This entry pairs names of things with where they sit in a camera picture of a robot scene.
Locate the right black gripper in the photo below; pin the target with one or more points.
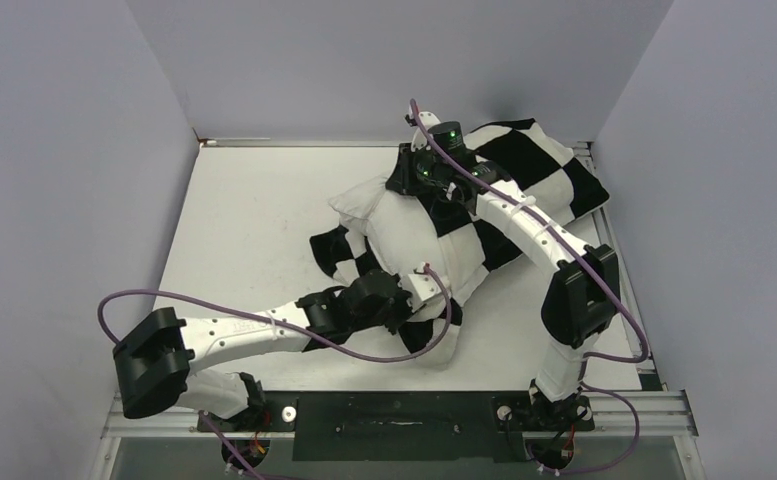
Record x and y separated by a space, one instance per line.
404 179

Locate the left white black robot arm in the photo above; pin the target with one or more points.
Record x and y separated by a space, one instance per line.
168 361

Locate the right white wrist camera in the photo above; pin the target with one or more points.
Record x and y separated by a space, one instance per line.
420 124

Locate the white pillow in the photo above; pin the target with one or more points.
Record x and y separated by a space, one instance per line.
404 232

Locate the aluminium frame rail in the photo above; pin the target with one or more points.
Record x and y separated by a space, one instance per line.
273 204

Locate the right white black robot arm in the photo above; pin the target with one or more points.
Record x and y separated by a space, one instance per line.
485 195

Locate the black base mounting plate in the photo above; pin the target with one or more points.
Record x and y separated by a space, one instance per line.
408 426

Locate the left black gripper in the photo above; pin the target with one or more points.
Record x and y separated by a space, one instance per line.
406 310

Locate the black and white checkered pillowcase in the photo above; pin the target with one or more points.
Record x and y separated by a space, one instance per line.
542 167

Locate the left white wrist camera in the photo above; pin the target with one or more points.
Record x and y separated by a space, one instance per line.
427 298

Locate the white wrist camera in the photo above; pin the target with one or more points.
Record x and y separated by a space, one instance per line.
427 298
420 124

